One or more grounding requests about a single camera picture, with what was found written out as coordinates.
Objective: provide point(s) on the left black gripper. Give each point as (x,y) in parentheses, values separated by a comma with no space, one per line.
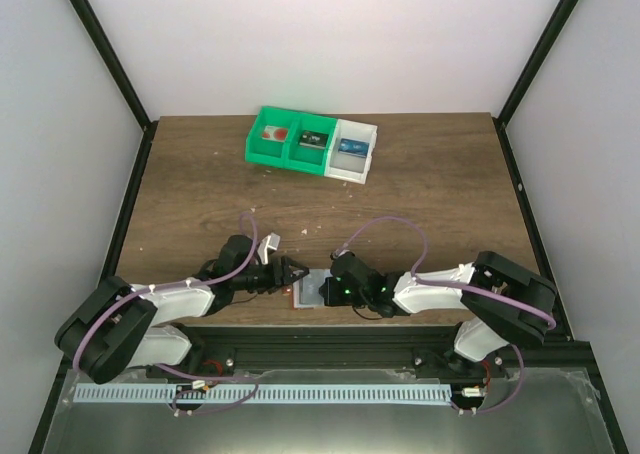
(286,276)

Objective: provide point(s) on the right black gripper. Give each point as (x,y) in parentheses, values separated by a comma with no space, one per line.
(329,294)

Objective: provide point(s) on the brown leather card holder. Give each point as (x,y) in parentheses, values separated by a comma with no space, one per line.
(306,291)

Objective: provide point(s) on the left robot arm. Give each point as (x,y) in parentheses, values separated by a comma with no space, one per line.
(122,326)

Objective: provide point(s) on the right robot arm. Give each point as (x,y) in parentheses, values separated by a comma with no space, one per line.
(511,305)

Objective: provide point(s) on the black card in bin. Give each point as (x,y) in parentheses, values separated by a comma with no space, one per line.
(313,139)

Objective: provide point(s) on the blue VIP card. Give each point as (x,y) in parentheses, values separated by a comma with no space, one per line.
(353,147)

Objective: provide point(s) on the red white card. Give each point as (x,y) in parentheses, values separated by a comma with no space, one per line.
(275,133)

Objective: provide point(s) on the middle green storage bin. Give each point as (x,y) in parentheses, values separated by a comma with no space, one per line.
(310,160)

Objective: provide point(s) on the green storage bin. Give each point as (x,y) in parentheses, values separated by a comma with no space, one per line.
(261,151)
(310,160)

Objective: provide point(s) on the white storage bin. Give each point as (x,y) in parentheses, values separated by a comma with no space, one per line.
(345,167)

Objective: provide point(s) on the left green storage bin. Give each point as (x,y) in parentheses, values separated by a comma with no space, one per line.
(261,151)

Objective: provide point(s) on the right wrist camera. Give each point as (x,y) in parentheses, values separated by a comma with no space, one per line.
(336,254)

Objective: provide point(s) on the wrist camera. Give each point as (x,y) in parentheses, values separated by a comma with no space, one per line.
(268,245)
(336,254)

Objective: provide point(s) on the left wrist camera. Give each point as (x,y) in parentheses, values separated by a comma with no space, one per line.
(268,245)

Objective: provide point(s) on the black aluminium frame rail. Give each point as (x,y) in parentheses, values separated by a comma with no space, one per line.
(423,350)

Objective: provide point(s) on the light blue slotted cable duct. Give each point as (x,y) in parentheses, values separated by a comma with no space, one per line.
(420,394)

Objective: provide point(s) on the right black frame post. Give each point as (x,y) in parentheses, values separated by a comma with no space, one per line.
(550,34)

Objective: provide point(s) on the black frame post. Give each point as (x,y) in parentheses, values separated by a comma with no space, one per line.
(103,46)
(550,34)

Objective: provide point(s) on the left black frame post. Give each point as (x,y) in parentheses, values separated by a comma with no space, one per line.
(103,46)

